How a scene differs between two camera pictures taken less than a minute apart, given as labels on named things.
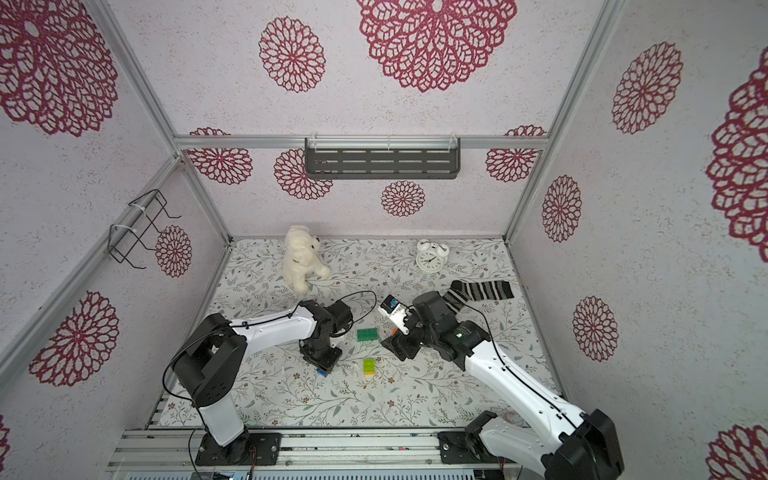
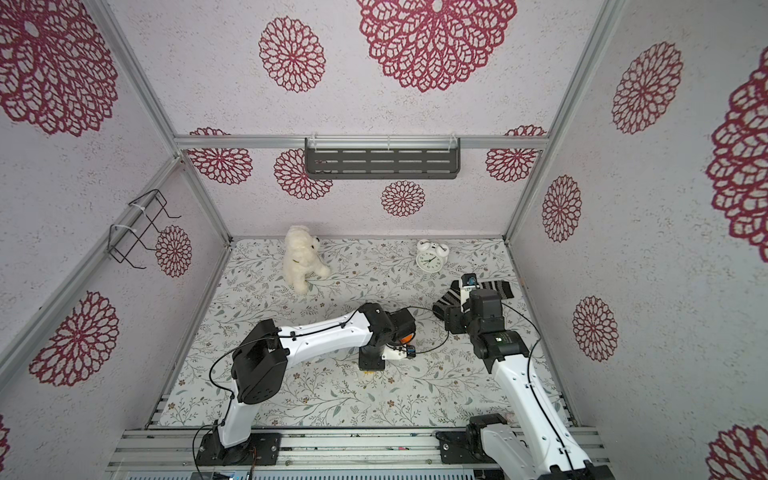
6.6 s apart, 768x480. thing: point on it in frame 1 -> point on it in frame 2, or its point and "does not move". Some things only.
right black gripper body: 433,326 -> 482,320
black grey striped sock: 461,292 does not move
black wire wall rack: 122,238 does not move
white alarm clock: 431,257 does not move
